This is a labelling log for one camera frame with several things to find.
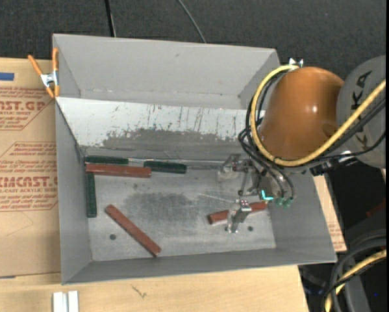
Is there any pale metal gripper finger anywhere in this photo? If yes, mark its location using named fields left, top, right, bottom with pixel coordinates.
left=227, top=199, right=252, bottom=234
left=217, top=154, right=244, bottom=182

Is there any red-brown flat block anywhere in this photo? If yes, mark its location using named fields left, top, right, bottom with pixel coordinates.
left=208, top=201, right=268, bottom=226
left=85, top=162, right=152, bottom=179
left=104, top=204, right=162, bottom=257

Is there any grey metal bin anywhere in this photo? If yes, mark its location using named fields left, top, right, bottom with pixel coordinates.
left=52, top=33, right=338, bottom=285

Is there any dark green flat block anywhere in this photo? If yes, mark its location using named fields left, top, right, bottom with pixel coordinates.
left=85, top=173, right=98, bottom=218
left=144, top=161, right=187, bottom=175
left=84, top=155, right=129, bottom=166

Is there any brown cardboard board red print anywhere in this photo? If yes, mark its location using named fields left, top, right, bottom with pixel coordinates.
left=0, top=56, right=347, bottom=280

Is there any black cylinder on white bracket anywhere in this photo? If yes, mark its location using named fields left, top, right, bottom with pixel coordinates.
left=309, top=150, right=359, bottom=177

